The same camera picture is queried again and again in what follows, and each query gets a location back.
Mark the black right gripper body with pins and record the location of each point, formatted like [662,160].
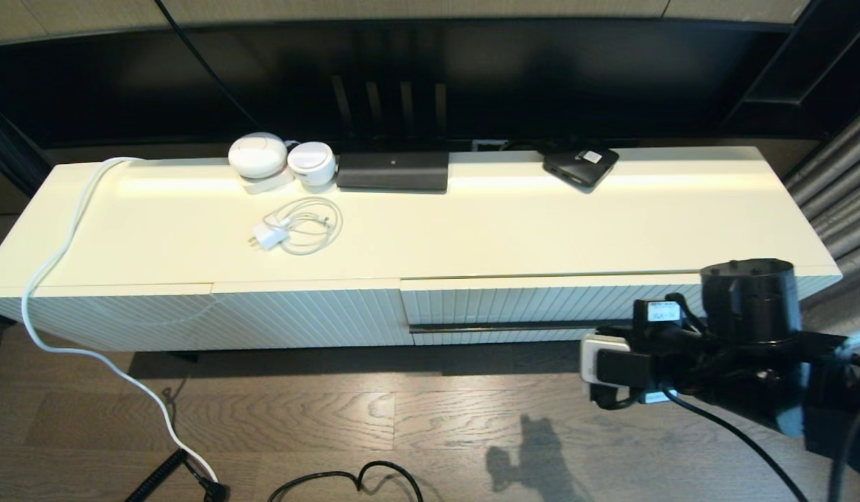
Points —
[670,355]

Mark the white fluted drawer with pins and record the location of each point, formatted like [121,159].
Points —
[527,300]

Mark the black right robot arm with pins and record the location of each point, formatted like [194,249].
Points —
[757,307]

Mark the white TV cabinet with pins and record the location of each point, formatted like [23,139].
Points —
[193,237]

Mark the black set-top box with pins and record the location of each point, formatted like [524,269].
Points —
[576,167]

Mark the grey pleated curtain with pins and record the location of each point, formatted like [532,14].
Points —
[834,181]

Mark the black television screen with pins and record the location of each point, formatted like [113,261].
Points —
[541,77]

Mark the black shelf unit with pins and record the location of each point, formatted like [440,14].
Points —
[820,70]

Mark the black router with antennas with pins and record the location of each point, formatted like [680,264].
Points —
[392,173]

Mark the small white round device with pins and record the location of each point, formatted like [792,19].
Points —
[311,164]

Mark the white USB charger adapter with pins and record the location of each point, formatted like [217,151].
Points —
[271,236]

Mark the large white round device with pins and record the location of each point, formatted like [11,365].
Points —
[257,155]

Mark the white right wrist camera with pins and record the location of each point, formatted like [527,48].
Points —
[594,362]

